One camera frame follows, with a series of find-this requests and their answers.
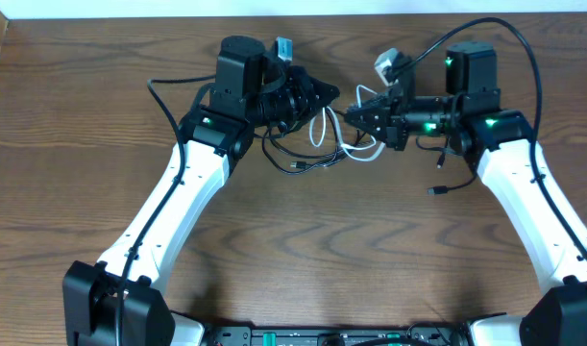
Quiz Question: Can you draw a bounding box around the white usb cable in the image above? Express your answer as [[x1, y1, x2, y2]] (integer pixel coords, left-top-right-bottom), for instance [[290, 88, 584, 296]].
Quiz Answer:
[[307, 84, 386, 163]]

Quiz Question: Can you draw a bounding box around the black usb cable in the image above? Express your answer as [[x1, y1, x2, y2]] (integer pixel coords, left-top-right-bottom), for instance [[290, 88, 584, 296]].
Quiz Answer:
[[259, 122, 477, 196]]

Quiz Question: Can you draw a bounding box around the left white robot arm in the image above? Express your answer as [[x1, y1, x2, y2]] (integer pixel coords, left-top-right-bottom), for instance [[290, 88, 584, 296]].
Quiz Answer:
[[62, 36, 339, 345]]

